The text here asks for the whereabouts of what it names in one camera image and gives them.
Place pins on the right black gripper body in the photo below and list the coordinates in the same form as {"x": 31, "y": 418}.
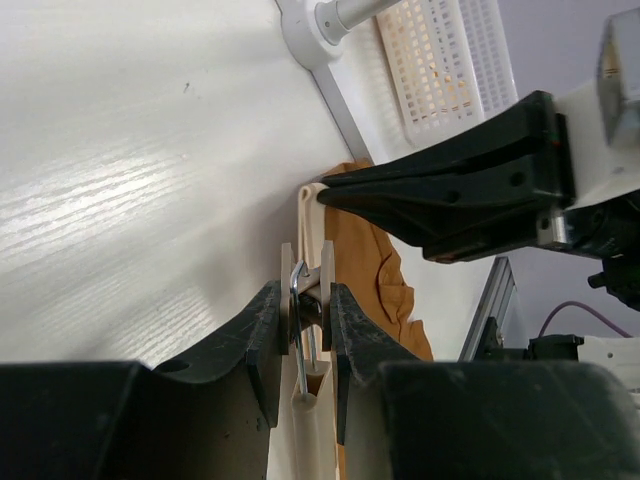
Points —
{"x": 609, "y": 232}

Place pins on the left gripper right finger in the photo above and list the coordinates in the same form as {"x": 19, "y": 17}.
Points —
{"x": 398, "y": 417}

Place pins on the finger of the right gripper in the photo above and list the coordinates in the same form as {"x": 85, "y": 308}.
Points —
{"x": 521, "y": 130}
{"x": 453, "y": 211}

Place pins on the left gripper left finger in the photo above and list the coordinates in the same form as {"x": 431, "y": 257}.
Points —
{"x": 206, "y": 413}

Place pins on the wooden clip hanger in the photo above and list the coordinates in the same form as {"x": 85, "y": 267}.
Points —
{"x": 302, "y": 309}

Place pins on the brown underwear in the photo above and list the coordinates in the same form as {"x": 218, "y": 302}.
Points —
{"x": 368, "y": 264}

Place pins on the beige underwear in basket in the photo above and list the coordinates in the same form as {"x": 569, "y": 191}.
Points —
{"x": 432, "y": 94}

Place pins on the white plastic basket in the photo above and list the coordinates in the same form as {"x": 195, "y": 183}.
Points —
{"x": 449, "y": 63}

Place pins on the white metal clothes rack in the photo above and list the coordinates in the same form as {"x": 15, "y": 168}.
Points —
{"x": 339, "y": 44}

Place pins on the aluminium mounting rail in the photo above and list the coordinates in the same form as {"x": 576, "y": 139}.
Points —
{"x": 486, "y": 332}

